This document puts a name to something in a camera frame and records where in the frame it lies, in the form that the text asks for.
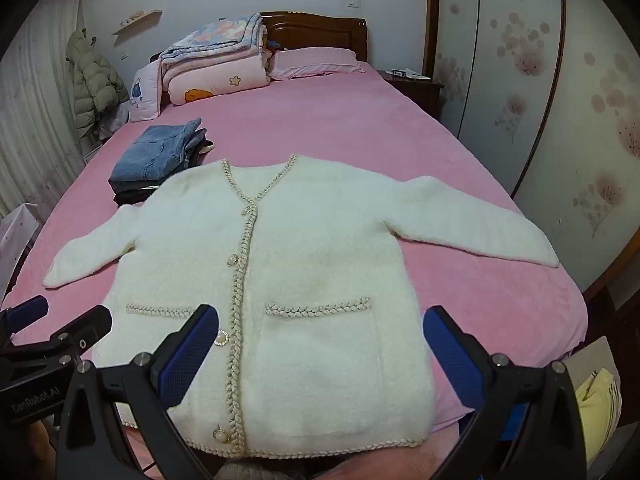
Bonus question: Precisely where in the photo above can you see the dark wooden headboard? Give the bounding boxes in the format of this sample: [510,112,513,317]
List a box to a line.
[150,11,368,64]

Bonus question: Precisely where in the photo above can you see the yellow striped cloth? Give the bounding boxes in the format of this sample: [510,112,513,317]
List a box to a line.
[574,367,624,467]

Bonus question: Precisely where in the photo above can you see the wooden wall shelf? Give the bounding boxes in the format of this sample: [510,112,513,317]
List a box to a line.
[111,8,165,36]

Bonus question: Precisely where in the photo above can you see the pink pillow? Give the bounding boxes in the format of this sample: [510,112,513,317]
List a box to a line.
[268,46,366,82]

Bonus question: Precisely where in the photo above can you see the folded floral quilt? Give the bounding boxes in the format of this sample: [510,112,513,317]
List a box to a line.
[159,12,269,75]

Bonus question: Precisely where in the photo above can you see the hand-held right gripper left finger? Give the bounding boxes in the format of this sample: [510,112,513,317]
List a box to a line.
[57,304,221,480]

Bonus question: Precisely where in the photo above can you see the bed with pink sheet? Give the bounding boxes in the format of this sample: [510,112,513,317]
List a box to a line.
[0,57,589,480]

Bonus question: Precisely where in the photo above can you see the dark wooden nightstand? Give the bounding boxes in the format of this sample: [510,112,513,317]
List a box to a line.
[376,69,445,122]

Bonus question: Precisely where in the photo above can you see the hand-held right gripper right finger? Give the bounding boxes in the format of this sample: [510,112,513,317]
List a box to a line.
[422,305,588,480]

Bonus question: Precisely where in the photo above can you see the grey quilted clothing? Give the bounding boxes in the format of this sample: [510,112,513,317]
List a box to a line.
[214,461,283,480]

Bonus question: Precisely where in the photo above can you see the white fuzzy cardigan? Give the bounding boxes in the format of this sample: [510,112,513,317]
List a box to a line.
[42,155,561,458]

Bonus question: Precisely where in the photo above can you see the white cushion with blue print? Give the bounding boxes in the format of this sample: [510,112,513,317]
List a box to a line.
[127,62,167,124]

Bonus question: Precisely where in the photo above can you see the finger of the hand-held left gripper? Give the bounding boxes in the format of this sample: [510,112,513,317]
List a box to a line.
[0,296,50,347]
[30,305,113,366]

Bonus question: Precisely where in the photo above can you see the folded dark clothes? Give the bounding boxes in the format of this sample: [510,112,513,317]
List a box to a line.
[112,139,216,207]

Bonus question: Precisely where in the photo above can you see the white paper bag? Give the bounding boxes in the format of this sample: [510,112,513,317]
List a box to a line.
[0,202,44,302]

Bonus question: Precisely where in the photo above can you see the pale pleated curtain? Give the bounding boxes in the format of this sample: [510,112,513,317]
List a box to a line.
[0,0,87,222]

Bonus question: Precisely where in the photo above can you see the olive puffer jacket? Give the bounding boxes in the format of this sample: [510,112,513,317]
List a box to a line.
[66,29,131,141]

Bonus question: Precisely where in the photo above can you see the floral sliding wardrobe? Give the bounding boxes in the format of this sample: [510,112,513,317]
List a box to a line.
[422,0,640,308]

